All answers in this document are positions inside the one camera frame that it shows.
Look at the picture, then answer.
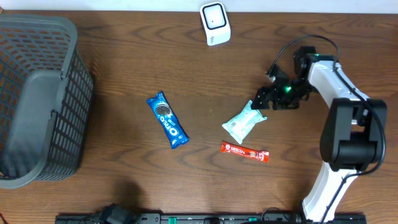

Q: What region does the white green wipes pack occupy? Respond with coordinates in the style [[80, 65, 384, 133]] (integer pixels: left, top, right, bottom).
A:
[[222, 100, 267, 144]]

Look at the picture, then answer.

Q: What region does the red coffee stick sachet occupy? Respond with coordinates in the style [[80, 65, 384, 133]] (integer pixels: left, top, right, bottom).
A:
[[220, 141, 269, 163]]

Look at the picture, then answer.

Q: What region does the blue Oreo cookie pack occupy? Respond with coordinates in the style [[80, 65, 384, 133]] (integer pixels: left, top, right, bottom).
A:
[[146, 91, 190, 149]]

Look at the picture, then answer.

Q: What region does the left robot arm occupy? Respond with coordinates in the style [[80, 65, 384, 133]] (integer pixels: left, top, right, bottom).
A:
[[99, 203, 137, 224]]

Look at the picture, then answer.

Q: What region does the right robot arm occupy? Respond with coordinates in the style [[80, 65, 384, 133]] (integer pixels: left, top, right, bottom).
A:
[[251, 46, 387, 223]]

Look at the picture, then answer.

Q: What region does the white barcode scanner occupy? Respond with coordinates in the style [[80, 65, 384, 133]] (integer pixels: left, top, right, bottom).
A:
[[200, 1, 231, 46]]

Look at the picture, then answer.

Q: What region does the grey plastic basket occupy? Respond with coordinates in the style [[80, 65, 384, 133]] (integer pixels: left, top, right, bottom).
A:
[[1, 14, 94, 189]]

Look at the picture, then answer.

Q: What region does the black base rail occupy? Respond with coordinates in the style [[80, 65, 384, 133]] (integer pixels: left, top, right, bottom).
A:
[[55, 212, 368, 224]]

